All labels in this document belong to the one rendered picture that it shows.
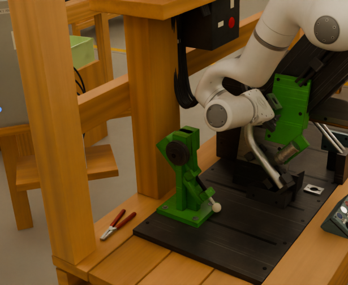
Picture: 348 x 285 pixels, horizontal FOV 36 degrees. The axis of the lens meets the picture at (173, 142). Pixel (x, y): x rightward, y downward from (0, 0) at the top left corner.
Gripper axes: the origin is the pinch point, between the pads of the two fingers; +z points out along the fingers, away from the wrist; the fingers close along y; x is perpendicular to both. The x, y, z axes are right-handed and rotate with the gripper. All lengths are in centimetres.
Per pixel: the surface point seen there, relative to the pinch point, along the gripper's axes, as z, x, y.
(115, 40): 372, 279, 248
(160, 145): -24.1, 24.9, 4.9
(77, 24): 335, 290, 280
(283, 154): -0.6, 4.0, -14.9
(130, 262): -41, 41, -20
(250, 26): 53, 10, 40
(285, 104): 2.9, -3.8, -2.4
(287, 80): 2.9, -8.6, 3.2
